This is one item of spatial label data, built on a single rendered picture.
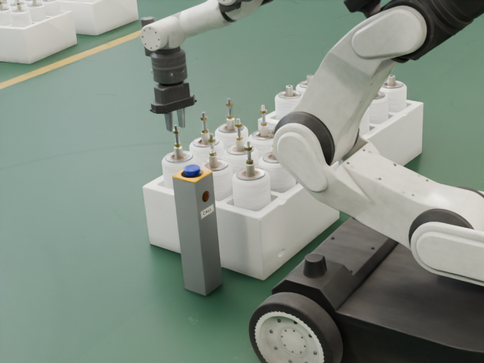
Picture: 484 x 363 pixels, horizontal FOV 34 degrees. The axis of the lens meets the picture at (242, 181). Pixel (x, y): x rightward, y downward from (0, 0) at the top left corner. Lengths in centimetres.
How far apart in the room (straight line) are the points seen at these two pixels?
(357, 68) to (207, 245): 64
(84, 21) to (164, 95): 262
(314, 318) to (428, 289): 26
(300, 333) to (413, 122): 118
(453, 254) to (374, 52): 41
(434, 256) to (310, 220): 63
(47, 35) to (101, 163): 157
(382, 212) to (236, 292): 50
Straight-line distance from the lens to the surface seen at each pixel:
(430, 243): 159
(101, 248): 227
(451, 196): 165
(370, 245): 179
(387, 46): 149
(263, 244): 198
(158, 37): 197
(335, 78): 160
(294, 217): 208
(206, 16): 191
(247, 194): 198
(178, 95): 206
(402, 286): 169
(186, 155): 214
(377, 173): 166
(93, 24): 459
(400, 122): 255
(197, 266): 196
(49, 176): 279
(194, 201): 186
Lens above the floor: 108
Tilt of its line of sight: 25 degrees down
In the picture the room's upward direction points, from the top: 4 degrees counter-clockwise
